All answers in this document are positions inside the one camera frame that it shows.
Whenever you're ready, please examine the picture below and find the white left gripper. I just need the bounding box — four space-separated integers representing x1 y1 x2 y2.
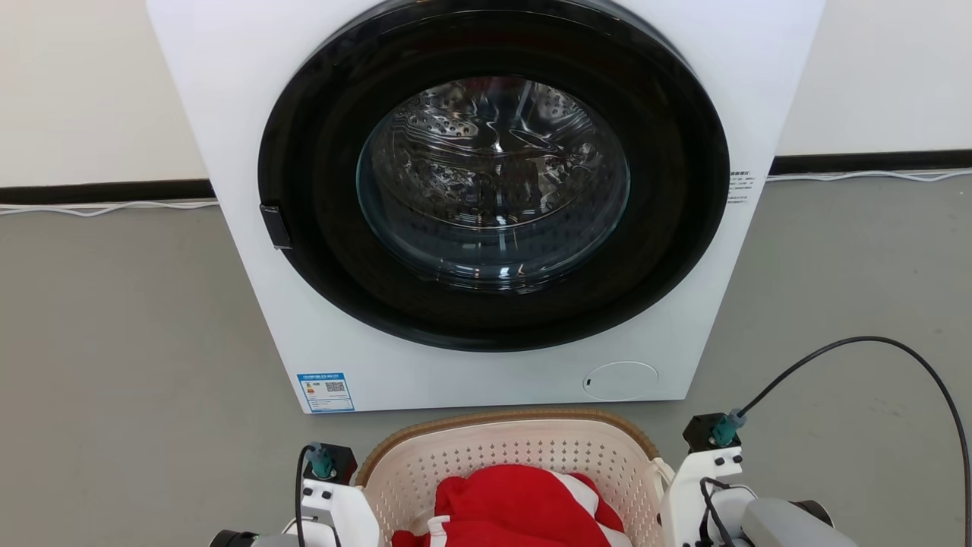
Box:
300 479 382 547

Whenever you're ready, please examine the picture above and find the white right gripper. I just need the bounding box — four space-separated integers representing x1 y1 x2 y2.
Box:
659 446 754 547

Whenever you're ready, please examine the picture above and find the beige perforated laundry basket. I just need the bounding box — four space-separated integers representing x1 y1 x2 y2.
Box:
355 407 675 547

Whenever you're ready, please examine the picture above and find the blue energy label sticker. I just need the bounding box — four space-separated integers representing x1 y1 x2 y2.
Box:
297 372 356 413

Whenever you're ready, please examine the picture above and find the round white filter cover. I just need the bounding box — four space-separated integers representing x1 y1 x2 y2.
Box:
582 361 660 403

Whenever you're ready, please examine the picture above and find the red and white garment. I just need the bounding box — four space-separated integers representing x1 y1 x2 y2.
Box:
390 464 633 547

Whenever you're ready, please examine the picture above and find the round black washer door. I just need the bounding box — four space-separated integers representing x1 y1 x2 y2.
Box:
257 0 731 353

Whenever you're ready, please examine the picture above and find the steel washing drum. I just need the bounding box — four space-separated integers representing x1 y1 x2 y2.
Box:
357 76 631 289

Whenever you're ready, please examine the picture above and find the white front-load washing machine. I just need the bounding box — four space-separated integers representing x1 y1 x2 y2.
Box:
146 0 826 415

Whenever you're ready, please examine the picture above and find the short black looped cable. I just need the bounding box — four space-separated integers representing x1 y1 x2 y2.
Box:
698 477 737 547

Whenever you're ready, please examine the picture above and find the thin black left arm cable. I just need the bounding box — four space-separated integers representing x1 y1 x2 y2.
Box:
294 444 316 547

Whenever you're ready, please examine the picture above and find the long black right arm cable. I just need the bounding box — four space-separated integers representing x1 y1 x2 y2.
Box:
738 335 972 547

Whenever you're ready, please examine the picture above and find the white floor cable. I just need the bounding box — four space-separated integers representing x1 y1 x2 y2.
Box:
0 199 220 218
765 169 972 183

